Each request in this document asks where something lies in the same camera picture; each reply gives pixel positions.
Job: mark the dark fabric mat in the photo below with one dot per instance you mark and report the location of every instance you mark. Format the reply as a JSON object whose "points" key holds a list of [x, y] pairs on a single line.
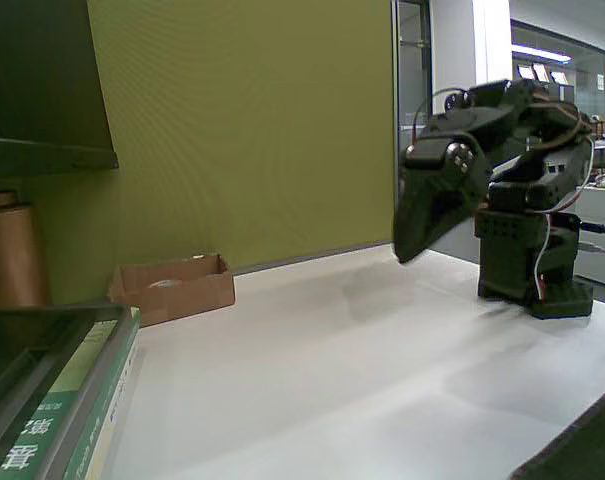
{"points": [[597, 445]]}

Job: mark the ceiling light strip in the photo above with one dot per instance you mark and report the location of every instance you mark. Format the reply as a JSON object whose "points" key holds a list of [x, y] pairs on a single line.
{"points": [[539, 52]]}

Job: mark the dark green metal shelf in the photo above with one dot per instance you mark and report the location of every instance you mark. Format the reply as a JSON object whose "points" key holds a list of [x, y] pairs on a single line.
{"points": [[32, 75]]}

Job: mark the low open cardboard box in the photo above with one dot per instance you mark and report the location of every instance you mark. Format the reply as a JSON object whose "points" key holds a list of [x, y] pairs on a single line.
{"points": [[192, 300]]}

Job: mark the glass door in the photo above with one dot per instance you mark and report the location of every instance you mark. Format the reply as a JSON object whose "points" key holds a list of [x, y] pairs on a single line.
{"points": [[414, 60]]}

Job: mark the framed plaque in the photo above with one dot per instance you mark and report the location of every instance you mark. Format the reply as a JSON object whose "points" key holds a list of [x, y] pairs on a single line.
{"points": [[526, 71], [541, 72]]}

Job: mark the green-spined book with white pages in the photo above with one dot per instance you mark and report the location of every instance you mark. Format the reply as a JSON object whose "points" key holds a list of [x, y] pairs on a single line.
{"points": [[89, 440]]}

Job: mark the tall black cabinet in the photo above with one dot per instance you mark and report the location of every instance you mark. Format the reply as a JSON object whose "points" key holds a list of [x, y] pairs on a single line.
{"points": [[567, 94]]}

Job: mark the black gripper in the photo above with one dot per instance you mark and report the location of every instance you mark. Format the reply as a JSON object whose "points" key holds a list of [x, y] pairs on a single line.
{"points": [[428, 202]]}

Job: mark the red roll of tape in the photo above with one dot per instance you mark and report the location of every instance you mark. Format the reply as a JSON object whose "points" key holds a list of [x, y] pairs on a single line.
{"points": [[164, 284]]}

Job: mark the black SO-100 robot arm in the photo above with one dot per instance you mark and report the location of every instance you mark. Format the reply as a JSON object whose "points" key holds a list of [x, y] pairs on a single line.
{"points": [[512, 240]]}

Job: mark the green partition panel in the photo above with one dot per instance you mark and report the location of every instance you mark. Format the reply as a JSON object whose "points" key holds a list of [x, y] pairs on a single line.
{"points": [[182, 75]]}

